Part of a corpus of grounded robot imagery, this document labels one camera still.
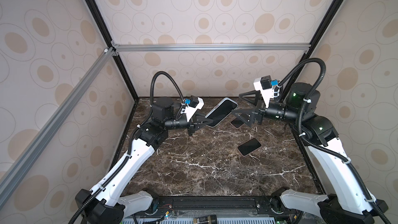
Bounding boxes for light blue phone case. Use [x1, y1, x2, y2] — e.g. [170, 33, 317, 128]
[205, 97, 238, 128]

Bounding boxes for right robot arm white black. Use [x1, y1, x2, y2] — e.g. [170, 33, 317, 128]
[233, 77, 389, 224]

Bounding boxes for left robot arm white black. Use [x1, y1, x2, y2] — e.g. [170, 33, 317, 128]
[69, 96, 209, 224]

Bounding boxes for pink cased smartphone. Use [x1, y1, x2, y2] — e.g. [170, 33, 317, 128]
[230, 118, 245, 129]

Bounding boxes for black smartphone rose edge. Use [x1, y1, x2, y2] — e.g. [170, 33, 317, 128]
[237, 138, 262, 156]

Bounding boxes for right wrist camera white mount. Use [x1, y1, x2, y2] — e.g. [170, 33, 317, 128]
[254, 75, 280, 108]

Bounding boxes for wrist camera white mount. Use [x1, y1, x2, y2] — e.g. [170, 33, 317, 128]
[180, 95, 204, 121]
[254, 75, 280, 108]

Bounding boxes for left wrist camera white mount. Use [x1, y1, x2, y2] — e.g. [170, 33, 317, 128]
[180, 95, 204, 121]

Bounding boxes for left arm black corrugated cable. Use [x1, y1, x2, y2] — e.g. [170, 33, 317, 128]
[67, 71, 187, 224]

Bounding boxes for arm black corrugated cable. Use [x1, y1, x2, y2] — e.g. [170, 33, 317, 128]
[276, 57, 392, 224]
[67, 71, 187, 224]

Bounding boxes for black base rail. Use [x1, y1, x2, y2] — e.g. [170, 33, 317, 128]
[130, 196, 303, 224]

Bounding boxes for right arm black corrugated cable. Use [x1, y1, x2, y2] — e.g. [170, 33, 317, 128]
[276, 57, 392, 224]

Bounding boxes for white slotted cable duct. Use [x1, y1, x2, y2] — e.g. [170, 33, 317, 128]
[122, 217, 277, 224]

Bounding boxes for horizontal aluminium rail back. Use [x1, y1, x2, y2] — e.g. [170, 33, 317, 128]
[114, 43, 311, 52]

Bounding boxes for black frame post right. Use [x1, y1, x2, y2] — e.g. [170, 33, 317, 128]
[279, 0, 359, 101]

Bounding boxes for black frame post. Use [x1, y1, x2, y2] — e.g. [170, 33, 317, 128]
[84, 0, 140, 102]
[279, 0, 359, 101]

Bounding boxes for black frame post left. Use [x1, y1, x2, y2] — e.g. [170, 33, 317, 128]
[84, 0, 140, 102]

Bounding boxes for diagonal aluminium rail left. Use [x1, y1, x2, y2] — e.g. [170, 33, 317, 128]
[1, 47, 115, 208]

